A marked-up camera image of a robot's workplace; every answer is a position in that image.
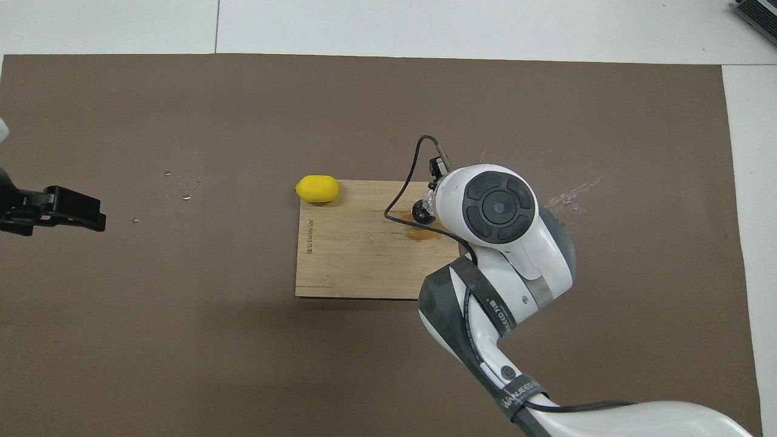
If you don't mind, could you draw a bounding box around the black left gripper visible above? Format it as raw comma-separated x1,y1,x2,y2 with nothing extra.
0,169,107,236

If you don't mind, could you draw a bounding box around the yellow lemon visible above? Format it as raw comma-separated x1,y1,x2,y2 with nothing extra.
295,175,341,203

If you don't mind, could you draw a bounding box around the brown table mat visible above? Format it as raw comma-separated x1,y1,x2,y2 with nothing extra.
0,53,764,437

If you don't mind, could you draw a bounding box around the grey striped device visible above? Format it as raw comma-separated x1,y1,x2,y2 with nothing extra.
731,0,777,46

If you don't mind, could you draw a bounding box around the wooden cutting board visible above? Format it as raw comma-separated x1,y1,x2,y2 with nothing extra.
295,180,462,300

